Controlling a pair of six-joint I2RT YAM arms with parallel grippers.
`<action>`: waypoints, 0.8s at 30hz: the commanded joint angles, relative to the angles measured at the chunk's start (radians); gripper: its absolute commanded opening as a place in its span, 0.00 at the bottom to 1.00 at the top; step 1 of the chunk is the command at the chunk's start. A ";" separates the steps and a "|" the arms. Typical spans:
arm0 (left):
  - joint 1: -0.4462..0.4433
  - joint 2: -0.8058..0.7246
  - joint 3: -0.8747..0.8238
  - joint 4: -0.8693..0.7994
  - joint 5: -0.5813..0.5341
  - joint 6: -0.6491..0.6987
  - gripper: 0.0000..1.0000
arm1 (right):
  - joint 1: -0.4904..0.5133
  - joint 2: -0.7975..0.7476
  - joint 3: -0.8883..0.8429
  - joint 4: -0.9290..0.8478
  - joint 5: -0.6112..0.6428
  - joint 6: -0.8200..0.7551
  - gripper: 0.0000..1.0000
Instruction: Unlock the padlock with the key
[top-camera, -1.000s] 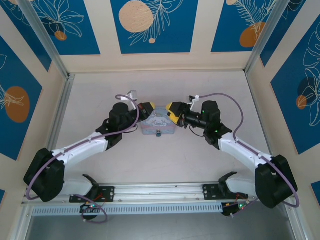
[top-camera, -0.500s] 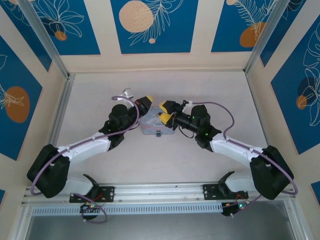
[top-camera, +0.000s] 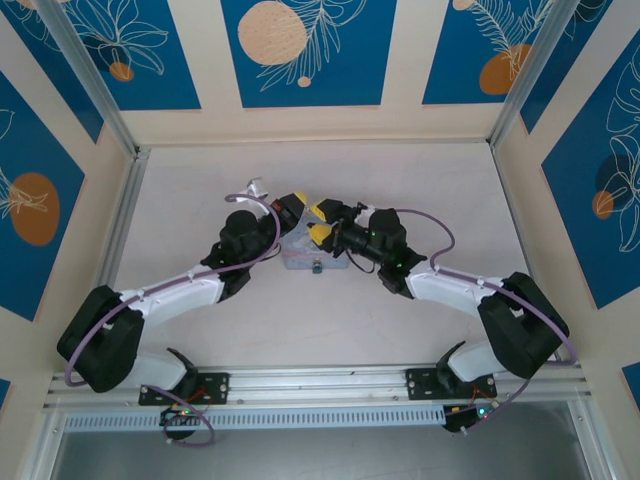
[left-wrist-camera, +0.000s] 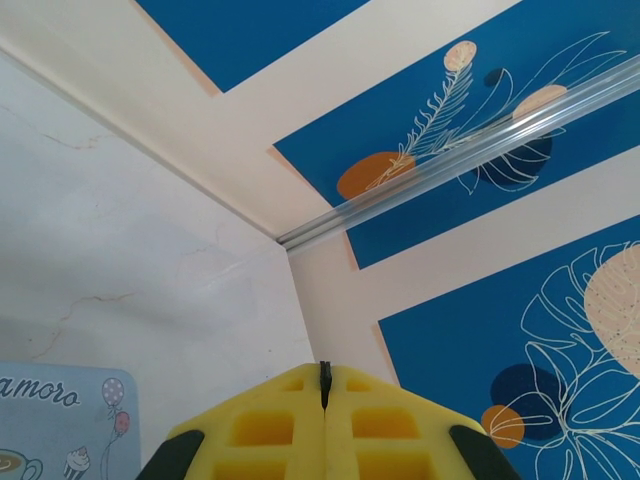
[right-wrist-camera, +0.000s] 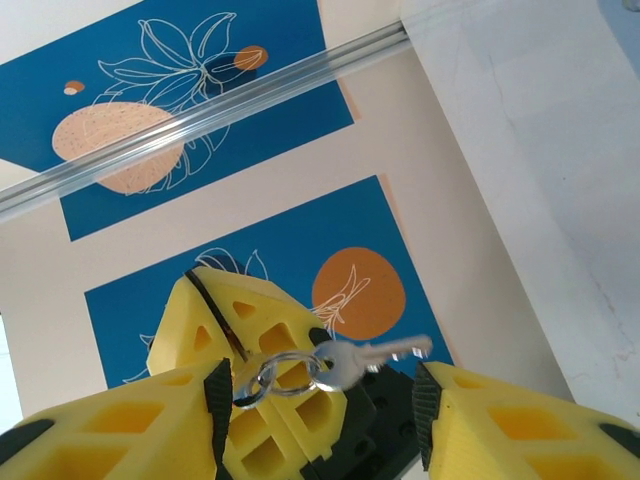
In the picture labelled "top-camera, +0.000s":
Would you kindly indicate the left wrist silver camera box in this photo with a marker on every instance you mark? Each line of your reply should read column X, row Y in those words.
column 256, row 189

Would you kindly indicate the blue poster large peach circle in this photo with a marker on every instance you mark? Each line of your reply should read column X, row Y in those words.
column 350, row 75

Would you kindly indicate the blue poster orange circle fern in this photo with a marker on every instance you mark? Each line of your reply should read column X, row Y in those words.
column 450, row 75

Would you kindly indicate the aluminium table side rail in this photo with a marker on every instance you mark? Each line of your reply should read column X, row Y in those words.
column 127, row 200
column 510, row 200

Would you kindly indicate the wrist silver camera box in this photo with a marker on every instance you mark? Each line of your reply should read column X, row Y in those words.
column 361, row 210
column 256, row 189

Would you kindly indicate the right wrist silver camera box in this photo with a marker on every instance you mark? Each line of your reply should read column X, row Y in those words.
column 361, row 210

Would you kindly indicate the aluminium corner post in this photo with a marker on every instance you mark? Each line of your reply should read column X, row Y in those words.
column 100, row 90
column 525, row 75

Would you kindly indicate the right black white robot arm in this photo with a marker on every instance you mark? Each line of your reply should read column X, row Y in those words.
column 520, row 330

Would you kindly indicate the blue poster orange circle flower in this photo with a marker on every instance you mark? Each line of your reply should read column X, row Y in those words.
column 575, row 225
column 30, row 150

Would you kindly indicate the blue poster small orange dot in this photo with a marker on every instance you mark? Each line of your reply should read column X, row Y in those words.
column 165, row 75

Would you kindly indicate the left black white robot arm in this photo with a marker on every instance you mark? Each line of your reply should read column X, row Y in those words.
column 100, row 340

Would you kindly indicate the light blue zipper pouch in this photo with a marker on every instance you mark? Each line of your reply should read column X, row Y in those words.
column 300, row 250

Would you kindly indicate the long aluminium base rail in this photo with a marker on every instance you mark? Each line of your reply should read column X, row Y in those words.
column 320, row 385

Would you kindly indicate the grey metal shelf panel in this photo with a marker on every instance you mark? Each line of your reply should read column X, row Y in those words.
column 320, row 457

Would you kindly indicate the blue poster white flower outline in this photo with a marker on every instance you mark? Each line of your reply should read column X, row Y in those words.
column 50, row 75
column 565, row 65

